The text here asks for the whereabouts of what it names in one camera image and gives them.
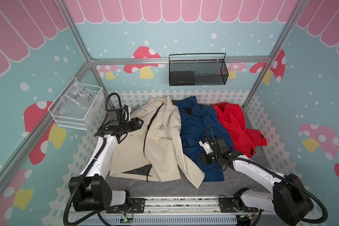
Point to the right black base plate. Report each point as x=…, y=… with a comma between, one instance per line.
x=234, y=205

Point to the black box in basket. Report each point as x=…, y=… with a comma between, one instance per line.
x=182, y=78

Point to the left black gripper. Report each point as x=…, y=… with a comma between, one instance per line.
x=135, y=124

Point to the black wire mesh basket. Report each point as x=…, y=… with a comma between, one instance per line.
x=209, y=68

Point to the cream beige jacket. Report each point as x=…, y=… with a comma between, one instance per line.
x=155, y=153

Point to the white wire basket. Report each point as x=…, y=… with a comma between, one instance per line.
x=93, y=109

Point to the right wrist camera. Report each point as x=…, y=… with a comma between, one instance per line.
x=206, y=146

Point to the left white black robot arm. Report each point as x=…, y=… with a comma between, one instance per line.
x=90, y=194

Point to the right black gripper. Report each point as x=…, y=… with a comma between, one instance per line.
x=204, y=161

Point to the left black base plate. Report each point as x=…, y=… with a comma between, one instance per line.
x=137, y=205

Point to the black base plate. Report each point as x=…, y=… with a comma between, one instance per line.
x=137, y=205
x=234, y=205

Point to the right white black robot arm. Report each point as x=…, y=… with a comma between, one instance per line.
x=286, y=195

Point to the red jacket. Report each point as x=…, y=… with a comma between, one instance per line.
x=232, y=118

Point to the navy blue jacket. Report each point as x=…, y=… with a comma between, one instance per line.
x=198, y=122

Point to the aluminium front rail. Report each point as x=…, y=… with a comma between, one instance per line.
x=180, y=211

